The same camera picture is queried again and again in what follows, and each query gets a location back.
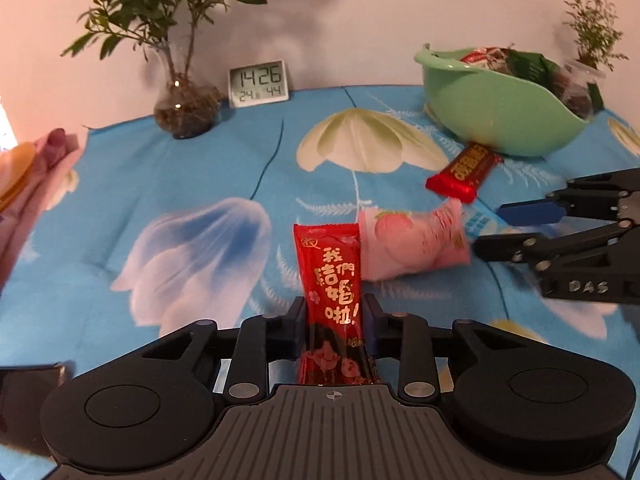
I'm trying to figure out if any white digital clock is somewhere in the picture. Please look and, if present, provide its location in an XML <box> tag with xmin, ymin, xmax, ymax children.
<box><xmin>228</xmin><ymin>61</ymin><xmax>291</xmax><ymax>109</ymax></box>

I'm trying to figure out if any dark green snack packet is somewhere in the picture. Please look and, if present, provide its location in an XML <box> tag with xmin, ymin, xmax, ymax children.
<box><xmin>502</xmin><ymin>50</ymin><xmax>563</xmax><ymax>88</ymax></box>

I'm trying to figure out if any red and white snack bag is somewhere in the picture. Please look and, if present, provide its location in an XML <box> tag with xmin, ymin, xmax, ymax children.
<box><xmin>460</xmin><ymin>46</ymin><xmax>516</xmax><ymax>73</ymax></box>

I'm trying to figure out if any red candy packet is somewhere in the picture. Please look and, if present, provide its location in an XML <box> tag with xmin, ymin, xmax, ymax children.
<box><xmin>292</xmin><ymin>223</ymin><xmax>381</xmax><ymax>386</ymax></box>

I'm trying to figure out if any pink peach print packet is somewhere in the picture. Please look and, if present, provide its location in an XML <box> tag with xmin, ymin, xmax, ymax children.
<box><xmin>357</xmin><ymin>197</ymin><xmax>471</xmax><ymax>281</ymax></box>

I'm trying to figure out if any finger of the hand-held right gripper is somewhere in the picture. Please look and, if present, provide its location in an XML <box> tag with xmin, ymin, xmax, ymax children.
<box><xmin>472</xmin><ymin>220</ymin><xmax>640</xmax><ymax>306</ymax></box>
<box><xmin>498</xmin><ymin>167</ymin><xmax>640</xmax><ymax>226</ymax></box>

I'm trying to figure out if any pink cloth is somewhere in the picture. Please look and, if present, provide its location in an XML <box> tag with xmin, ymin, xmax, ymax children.
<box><xmin>0</xmin><ymin>128</ymin><xmax>83</xmax><ymax>291</ymax></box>

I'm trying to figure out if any leafy plant in glass vase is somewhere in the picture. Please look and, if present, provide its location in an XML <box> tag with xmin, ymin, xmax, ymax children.
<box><xmin>61</xmin><ymin>0</ymin><xmax>315</xmax><ymax>140</ymax></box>

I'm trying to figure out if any clear packet of dark snack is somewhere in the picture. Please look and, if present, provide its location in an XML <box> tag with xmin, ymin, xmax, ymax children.
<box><xmin>550</xmin><ymin>67</ymin><xmax>606</xmax><ymax>121</ymax></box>

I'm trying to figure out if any green plastic bowl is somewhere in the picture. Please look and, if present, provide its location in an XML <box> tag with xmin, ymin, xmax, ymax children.
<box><xmin>414</xmin><ymin>43</ymin><xmax>606</xmax><ymax>157</ymax></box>

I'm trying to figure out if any orange plate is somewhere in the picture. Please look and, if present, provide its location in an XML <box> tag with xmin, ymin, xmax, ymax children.
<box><xmin>0</xmin><ymin>141</ymin><xmax>38</xmax><ymax>206</ymax></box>

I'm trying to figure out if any blue floral tablecloth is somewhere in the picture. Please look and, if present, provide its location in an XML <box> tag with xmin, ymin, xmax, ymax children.
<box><xmin>0</xmin><ymin>83</ymin><xmax>640</xmax><ymax>480</ymax></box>

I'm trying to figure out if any black smartphone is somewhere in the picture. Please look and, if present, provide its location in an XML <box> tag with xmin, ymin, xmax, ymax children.
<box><xmin>0</xmin><ymin>361</ymin><xmax>68</xmax><ymax>458</ymax></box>

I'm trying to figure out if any red and brown snack bar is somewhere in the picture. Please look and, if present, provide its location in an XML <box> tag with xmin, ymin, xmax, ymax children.
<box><xmin>425</xmin><ymin>141</ymin><xmax>503</xmax><ymax>204</ymax></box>

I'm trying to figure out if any light blue and white packet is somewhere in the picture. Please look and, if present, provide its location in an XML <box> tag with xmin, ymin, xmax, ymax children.
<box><xmin>462</xmin><ymin>202</ymin><xmax>521</xmax><ymax>241</ymax></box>

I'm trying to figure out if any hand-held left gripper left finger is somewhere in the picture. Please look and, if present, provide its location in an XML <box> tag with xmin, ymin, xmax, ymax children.
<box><xmin>142</xmin><ymin>296</ymin><xmax>307</xmax><ymax>403</ymax></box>

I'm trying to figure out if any small plant in glass cup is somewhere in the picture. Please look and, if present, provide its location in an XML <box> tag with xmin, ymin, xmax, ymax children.
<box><xmin>562</xmin><ymin>0</ymin><xmax>630</xmax><ymax>113</ymax></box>

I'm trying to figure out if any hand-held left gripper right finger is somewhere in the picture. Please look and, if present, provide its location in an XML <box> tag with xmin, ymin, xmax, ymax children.
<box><xmin>362</xmin><ymin>292</ymin><xmax>523</xmax><ymax>403</ymax></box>

